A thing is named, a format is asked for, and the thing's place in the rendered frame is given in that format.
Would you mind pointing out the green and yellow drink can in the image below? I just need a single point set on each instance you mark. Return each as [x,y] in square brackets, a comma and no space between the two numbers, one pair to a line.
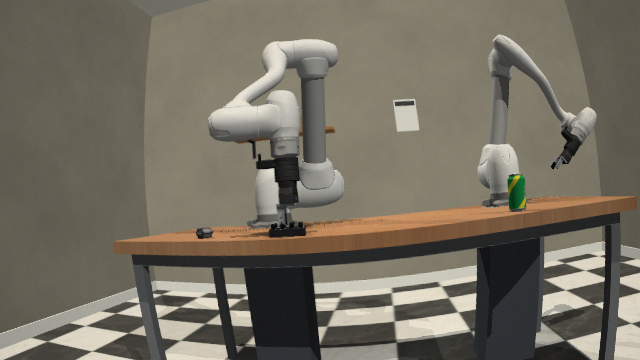
[516,192]

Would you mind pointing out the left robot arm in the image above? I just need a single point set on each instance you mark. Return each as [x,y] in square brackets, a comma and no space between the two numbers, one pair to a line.
[502,160]

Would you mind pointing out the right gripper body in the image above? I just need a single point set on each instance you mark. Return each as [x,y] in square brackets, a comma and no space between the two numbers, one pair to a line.
[286,167]

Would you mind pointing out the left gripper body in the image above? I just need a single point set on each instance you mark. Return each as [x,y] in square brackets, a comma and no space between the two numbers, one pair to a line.
[574,140]

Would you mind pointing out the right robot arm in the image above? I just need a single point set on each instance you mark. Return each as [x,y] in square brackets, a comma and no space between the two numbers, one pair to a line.
[319,183]

